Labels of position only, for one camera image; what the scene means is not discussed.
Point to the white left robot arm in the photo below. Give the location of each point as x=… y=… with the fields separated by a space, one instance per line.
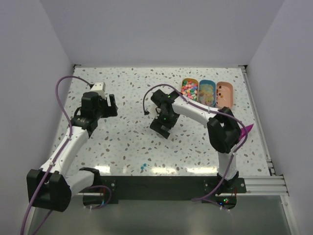
x=48 y=187

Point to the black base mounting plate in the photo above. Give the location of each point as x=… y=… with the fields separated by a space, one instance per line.
x=103 y=194

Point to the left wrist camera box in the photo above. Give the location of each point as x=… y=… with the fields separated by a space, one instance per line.
x=99 y=88

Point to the tan tray of star candies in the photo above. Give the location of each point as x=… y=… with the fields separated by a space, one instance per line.
x=189 y=88

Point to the aluminium front frame rail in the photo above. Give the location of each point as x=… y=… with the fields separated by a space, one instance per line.
x=264 y=186

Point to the blue tray of wrapped candies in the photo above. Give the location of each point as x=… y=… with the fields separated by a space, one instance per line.
x=207 y=93

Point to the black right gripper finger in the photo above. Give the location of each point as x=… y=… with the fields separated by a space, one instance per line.
x=156 y=126
x=165 y=132

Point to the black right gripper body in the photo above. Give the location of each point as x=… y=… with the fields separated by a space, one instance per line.
x=168 y=120

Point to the pink tray of lollipops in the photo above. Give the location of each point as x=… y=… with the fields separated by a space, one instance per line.
x=224 y=95

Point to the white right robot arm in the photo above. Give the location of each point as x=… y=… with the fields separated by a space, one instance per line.
x=223 y=129

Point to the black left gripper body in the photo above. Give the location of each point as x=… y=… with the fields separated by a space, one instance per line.
x=103 y=105

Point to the magenta plastic scoop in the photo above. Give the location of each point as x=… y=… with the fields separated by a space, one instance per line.
x=245 y=131

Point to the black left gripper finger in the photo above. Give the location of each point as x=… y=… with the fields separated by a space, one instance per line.
x=111 y=111
x=110 y=101

